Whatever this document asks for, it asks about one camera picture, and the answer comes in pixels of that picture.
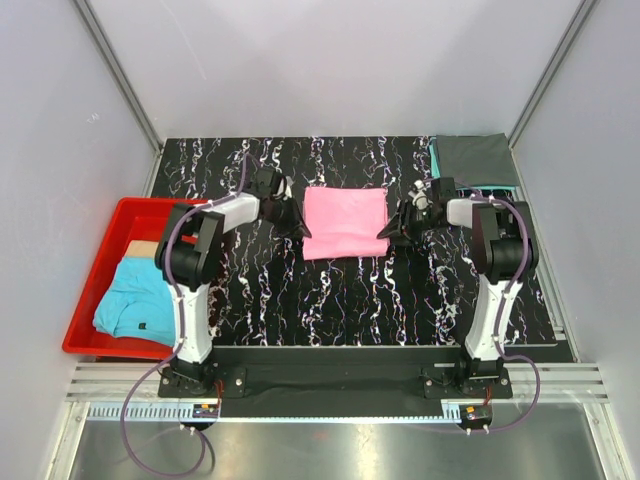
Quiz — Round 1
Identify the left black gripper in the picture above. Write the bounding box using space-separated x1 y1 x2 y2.
264 195 310 240

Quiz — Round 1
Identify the aluminium frame post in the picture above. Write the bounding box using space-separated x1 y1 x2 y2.
507 0 601 149
72 0 165 154

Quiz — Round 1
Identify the slotted cable duct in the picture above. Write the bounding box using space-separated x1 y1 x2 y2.
87 402 480 425

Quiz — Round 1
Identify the folded teal t shirt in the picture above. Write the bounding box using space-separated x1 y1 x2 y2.
428 141 516 192

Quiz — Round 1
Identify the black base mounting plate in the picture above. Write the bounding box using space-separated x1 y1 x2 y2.
158 346 513 421

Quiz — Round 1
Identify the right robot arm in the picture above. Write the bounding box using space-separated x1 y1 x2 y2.
377 177 539 397

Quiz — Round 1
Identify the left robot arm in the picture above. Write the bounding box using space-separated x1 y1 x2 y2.
155 167 311 396

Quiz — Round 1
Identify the right aluminium frame post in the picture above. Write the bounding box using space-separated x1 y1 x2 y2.
507 0 601 149

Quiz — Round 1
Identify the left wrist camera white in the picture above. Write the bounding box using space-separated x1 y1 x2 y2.
274 176 293 200

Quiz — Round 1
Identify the left aluminium frame post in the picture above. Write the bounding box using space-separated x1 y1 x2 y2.
72 0 165 154

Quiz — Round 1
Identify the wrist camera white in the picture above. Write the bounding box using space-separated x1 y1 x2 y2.
409 180 431 211
274 176 293 200

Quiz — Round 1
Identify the folded dark grey t shirt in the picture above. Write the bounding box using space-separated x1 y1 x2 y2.
432 133 520 187

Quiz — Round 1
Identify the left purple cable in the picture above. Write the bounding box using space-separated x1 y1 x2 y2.
119 152 264 472

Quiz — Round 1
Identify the light blue t shirt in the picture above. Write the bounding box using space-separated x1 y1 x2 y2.
93 256 176 347

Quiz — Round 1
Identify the red plastic bin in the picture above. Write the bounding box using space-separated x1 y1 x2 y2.
61 197 211 359

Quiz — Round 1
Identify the beige t shirt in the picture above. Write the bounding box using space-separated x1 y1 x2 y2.
124 240 158 259

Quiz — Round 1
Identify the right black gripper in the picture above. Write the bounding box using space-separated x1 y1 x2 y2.
378 199 444 247

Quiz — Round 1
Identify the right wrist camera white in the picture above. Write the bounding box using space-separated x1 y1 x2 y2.
409 180 431 211

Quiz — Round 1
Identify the pink t shirt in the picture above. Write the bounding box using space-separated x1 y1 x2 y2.
303 187 389 261

